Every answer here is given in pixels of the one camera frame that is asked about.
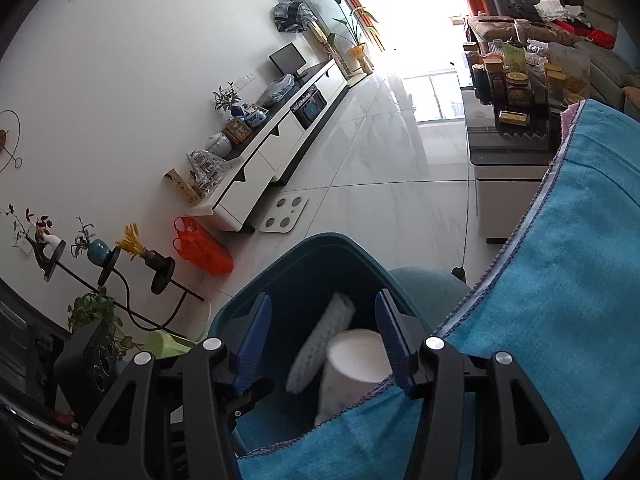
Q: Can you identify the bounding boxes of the orange plastic bag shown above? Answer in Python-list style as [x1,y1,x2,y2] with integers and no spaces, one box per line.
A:
[172,215,235,277]

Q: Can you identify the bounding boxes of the green leafy potted plant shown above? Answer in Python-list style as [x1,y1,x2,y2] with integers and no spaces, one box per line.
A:
[67,287,144,356]

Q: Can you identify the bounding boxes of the black vase yellow grass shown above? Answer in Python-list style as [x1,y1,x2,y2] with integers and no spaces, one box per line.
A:
[115,223,174,274]

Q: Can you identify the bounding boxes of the small white foam net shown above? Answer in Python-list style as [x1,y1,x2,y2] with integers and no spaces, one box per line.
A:
[285,292,356,394]

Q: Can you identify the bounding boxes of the pink blanket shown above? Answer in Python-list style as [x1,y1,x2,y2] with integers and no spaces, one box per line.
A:
[559,101,586,144]

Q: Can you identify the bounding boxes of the blue white porcelain jar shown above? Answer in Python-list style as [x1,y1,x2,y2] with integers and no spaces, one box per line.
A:
[243,104,269,129]

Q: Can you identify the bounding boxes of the yellow tall box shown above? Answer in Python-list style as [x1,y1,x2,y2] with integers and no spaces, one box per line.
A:
[163,168,204,206]

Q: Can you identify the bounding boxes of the standing fan patterned cover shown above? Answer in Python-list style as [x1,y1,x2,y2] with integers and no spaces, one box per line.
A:
[272,0,347,77]

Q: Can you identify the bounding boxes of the white bathroom scale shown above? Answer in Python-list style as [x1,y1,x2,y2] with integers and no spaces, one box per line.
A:
[258,194,310,235]

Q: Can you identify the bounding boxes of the black monitor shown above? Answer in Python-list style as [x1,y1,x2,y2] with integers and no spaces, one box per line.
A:
[268,42,309,79]

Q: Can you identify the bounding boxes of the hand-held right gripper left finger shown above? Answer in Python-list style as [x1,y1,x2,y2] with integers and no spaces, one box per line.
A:
[65,292,275,480]

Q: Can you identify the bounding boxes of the white ceramic jar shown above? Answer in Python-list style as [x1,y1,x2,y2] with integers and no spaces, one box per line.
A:
[205,132,234,159]

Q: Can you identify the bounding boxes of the small plant blue vase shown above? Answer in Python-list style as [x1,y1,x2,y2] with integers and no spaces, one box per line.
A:
[213,81,244,114]

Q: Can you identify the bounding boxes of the black bag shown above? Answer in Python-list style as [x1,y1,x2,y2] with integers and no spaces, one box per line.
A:
[507,2,546,24]

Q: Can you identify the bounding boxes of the white black TV cabinet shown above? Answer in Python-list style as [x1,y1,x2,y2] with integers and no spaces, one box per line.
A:
[187,57,350,234]

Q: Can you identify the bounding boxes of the white vase red flowers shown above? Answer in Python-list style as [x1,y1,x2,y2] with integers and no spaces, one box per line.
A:
[4,204,59,249]

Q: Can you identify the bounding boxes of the teal plastic trash bin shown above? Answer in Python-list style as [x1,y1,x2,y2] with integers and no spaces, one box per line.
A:
[207,232,437,459]

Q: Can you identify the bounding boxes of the blue floral blanket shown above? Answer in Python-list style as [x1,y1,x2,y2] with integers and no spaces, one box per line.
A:
[235,99,640,480]

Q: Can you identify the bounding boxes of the clear plastic bag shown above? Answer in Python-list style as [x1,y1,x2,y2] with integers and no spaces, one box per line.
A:
[257,73,296,109]

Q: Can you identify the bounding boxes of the group of food jars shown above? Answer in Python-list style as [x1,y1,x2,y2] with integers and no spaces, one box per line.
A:
[462,17,592,129]

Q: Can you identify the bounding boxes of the large balcony window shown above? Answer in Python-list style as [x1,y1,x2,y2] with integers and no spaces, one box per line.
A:
[330,0,474,124]

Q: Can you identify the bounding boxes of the black curved display stand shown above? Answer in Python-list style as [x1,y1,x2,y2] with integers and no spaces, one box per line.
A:
[24,237,206,334]

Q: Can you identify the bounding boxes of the white blue paper cup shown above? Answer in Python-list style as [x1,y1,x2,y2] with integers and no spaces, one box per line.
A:
[314,329,394,424]

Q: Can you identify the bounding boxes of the grey brown corner sofa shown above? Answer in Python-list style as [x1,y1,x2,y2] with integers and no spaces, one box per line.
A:
[467,0,640,122]

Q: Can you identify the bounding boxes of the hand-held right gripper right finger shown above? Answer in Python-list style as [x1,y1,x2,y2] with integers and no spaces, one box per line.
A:
[375,290,583,480]

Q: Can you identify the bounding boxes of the white clothes pile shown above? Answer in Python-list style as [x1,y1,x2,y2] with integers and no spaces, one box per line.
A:
[533,0,586,24]

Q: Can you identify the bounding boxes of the blue vase green sprig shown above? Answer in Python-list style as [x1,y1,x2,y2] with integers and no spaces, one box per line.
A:
[72,217,112,266]

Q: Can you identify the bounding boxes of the black speaker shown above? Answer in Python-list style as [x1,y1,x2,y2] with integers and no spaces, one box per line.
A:
[52,319,121,411]

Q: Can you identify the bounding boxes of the green plastic stool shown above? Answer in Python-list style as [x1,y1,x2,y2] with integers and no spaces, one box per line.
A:
[144,329,206,359]

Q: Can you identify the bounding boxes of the tall plant yellow pot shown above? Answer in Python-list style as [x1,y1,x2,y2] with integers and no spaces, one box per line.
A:
[317,0,382,74]

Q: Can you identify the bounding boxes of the ship model clear wrap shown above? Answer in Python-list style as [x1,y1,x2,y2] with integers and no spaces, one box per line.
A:
[187,149,234,199]

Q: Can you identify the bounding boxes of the wooden picture frame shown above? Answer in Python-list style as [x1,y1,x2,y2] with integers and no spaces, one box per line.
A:
[222,118,254,145]

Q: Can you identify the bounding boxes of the blue grey cushion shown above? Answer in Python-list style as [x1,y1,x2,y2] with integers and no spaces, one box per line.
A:
[611,19,640,68]

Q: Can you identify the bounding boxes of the red cloth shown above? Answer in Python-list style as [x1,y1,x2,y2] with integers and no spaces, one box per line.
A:
[549,19,616,51]

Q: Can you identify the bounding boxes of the round wire wall decoration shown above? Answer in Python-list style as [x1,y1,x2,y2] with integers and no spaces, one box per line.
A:
[0,109,24,171]

